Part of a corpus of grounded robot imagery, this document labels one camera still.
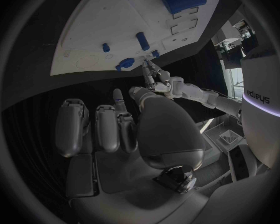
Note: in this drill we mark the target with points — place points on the short blue cylinder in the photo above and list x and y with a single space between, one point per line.
142 41

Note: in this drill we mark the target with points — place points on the white task board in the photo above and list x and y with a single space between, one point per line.
95 22

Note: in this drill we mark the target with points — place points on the thick blue cylinder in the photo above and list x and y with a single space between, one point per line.
182 0

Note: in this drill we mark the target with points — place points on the small blue peg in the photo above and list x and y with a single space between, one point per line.
105 48

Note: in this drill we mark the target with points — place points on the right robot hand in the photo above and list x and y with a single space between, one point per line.
168 130

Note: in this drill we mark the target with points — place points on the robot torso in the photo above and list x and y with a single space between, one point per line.
259 134

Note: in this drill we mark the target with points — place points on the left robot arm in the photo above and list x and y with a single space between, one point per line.
191 90

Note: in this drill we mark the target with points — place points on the blue gear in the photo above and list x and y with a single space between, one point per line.
127 62

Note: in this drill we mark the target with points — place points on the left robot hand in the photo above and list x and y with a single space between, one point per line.
162 85

